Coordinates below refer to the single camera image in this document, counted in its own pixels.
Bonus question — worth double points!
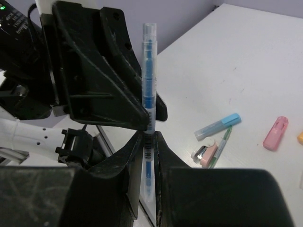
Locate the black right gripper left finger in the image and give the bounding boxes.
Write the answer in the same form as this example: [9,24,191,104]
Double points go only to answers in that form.
[0,132,143,227]

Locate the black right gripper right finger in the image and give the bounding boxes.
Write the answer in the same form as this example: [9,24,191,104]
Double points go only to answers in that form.
[153,131,294,227]

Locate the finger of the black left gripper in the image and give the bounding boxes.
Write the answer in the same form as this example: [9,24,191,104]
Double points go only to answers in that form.
[99,7,168,122]

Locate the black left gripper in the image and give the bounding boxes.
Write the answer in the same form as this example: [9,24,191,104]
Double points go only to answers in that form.
[0,0,149,131]

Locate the blue pen clear barrel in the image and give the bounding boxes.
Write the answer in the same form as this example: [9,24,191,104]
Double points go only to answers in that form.
[142,23,157,202]

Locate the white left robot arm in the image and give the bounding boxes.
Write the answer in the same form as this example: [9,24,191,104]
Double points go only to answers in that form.
[0,0,148,160]

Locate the green pen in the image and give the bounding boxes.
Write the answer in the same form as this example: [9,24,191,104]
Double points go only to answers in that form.
[208,126,232,169]

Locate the light blue highlighter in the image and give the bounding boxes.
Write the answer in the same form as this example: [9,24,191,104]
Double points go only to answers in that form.
[194,113,241,141]

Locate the orange pink highlighter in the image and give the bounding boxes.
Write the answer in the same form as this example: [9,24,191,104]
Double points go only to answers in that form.
[297,132,303,145]

